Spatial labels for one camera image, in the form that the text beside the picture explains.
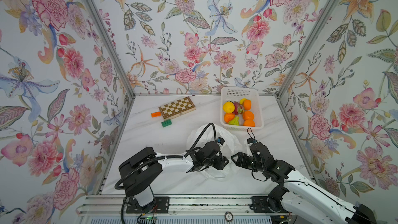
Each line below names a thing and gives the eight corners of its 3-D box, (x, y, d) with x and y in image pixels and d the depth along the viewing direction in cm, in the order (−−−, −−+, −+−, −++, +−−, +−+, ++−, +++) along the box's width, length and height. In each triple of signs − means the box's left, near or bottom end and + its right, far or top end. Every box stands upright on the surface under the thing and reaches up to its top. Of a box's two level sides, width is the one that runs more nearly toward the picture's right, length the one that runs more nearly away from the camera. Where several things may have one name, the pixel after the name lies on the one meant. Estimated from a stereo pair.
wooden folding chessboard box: (164, 121, 107) (163, 118, 105) (159, 109, 114) (158, 106, 112) (196, 109, 115) (196, 106, 112) (189, 98, 121) (189, 96, 119)
